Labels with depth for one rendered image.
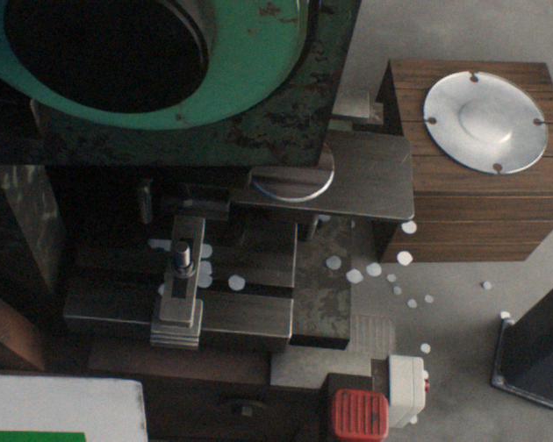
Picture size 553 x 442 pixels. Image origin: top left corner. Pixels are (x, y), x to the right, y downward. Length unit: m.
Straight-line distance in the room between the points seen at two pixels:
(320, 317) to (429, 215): 0.66
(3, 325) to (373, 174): 0.53
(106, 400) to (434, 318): 0.95
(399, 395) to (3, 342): 0.54
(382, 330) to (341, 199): 0.65
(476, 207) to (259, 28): 1.32
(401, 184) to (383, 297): 0.82
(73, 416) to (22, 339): 0.20
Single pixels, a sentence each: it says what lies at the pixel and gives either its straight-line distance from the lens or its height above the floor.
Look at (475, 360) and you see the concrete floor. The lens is 1.77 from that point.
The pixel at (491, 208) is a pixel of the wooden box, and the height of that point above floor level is 0.28.
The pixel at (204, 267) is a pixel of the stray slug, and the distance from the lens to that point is 0.95.
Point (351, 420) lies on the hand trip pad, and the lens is 0.84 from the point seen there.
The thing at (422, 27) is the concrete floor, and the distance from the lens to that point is 2.35.
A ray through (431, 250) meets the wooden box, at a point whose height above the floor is 0.07.
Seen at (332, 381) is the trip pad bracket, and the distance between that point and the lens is 0.91.
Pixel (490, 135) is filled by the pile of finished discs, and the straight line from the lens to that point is 1.64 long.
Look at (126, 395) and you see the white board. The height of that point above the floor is 0.54.
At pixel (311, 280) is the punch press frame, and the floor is 0.65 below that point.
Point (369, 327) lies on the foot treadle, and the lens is 1.54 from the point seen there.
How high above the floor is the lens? 1.56
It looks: 60 degrees down
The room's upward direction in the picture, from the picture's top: 11 degrees clockwise
